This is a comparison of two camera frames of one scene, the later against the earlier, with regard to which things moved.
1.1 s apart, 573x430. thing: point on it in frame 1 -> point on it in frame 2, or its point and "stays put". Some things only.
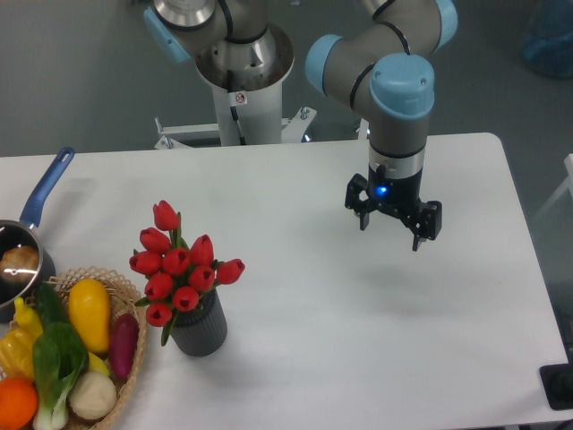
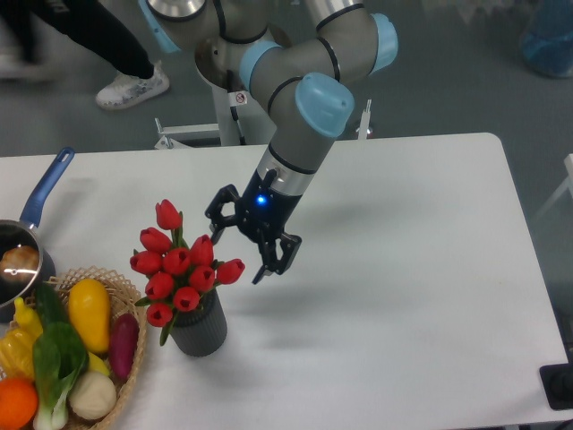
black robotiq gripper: [400, 196] -> [264, 211]
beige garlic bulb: [92, 395] stays put
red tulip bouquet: [176, 273] stays put
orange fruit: [19, 403] stays put
